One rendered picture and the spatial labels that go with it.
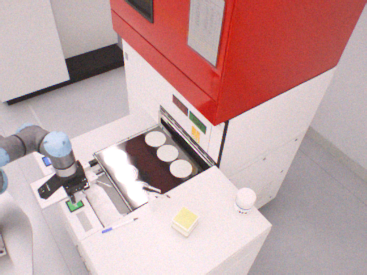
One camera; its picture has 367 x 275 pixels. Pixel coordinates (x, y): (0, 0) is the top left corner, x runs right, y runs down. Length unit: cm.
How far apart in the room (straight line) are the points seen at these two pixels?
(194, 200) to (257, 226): 26
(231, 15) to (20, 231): 115
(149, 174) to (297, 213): 141
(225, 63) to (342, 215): 190
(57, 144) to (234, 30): 62
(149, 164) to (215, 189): 34
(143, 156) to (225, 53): 70
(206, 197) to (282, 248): 117
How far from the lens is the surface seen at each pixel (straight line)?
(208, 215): 130
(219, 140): 133
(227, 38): 100
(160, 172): 148
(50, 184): 122
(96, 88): 336
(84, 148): 171
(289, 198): 264
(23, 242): 150
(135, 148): 157
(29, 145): 111
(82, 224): 131
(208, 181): 138
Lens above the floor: 209
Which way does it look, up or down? 48 degrees down
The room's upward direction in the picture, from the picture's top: 4 degrees clockwise
